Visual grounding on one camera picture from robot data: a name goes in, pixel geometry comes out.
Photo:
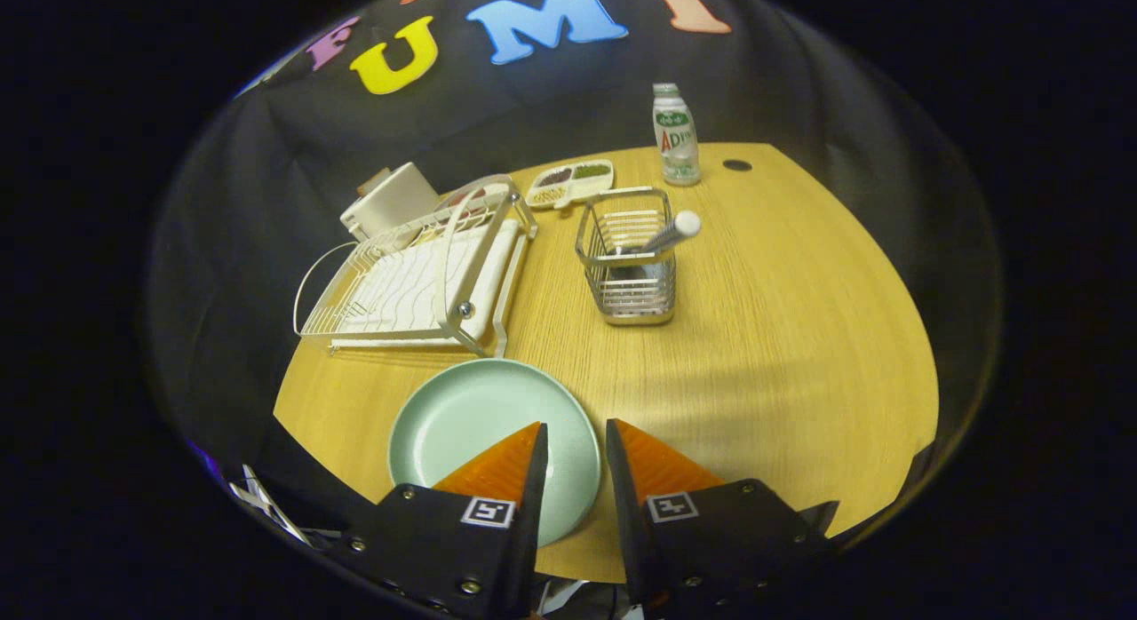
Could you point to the pale green plate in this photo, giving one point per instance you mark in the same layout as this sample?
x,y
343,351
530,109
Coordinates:
x,y
462,416

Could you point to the toast slice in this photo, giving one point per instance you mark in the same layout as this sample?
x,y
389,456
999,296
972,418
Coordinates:
x,y
375,181

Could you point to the white divided tray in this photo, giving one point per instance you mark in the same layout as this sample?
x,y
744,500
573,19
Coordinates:
x,y
568,192

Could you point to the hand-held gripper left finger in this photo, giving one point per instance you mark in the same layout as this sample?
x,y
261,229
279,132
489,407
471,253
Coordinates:
x,y
444,549

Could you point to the white toaster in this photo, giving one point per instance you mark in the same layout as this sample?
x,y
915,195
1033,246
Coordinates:
x,y
395,202

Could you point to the pile of green beans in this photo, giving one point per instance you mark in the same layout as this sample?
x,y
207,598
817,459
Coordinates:
x,y
592,170

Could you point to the beige round plate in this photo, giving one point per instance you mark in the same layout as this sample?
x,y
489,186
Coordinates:
x,y
471,198

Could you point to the pile of yellow beans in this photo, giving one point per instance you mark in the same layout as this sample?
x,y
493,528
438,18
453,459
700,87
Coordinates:
x,y
547,194

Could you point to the pile of dark beans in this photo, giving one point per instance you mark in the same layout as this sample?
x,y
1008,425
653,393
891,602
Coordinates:
x,y
555,175

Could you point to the white green label bottle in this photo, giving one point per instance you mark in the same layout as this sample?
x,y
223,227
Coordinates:
x,y
677,140

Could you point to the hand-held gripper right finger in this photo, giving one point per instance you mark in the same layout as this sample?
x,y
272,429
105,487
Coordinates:
x,y
711,540

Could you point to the black backdrop cloth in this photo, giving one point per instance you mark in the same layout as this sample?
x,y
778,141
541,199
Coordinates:
x,y
266,202

